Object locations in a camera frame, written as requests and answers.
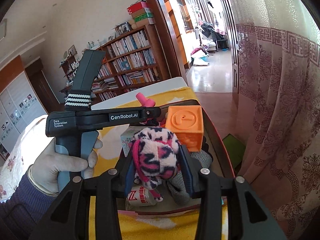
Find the red metal tin box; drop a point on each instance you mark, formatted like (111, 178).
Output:
(213, 155)

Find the ointment medicine box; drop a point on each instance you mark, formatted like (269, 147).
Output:
(127, 136)

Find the black fuzzy sock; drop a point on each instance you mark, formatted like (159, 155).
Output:
(151, 122)

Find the pink leopard sock pair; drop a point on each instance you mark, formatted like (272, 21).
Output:
(154, 152)

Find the light orange rubber cube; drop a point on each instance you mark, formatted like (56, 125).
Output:
(187, 123)

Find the wooden desk with shelf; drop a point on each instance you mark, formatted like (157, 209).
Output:
(69, 66)

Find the brown wooden door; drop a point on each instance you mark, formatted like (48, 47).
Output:
(233, 42)

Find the stacked boxes on bookshelf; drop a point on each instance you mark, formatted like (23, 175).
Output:
(141, 14)

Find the white gloved left hand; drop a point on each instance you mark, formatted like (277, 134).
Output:
(43, 173)

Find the white wardrobe with stickers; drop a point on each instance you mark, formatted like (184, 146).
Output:
(19, 107)

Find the yellow patterned towel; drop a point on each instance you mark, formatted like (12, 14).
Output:
(182, 226)

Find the grey knitted sock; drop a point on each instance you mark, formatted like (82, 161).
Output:
(185, 184)

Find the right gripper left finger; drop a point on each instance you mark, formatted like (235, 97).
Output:
(115, 183)

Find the wooden bookshelf with books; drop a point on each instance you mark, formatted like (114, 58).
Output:
(132, 61)

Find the dark blue sleeve forearm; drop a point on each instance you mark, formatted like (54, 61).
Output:
(26, 207)

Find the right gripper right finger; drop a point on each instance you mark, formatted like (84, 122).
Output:
(209, 225)

